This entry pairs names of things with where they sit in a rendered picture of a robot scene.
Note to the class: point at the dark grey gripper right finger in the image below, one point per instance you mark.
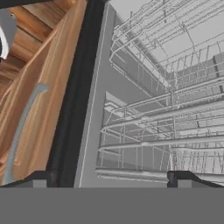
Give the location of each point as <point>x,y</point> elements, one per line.
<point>182,179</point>

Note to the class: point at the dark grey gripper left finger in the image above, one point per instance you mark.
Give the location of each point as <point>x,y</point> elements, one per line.
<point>40,178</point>

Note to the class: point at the black and grey dishwasher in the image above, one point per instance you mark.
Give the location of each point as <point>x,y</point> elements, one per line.
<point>73,116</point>

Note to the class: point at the wooden cupboard door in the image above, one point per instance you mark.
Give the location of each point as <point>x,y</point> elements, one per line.
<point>55,87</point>

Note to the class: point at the grey and white rounded object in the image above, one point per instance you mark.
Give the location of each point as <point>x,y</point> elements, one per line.
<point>7,32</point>

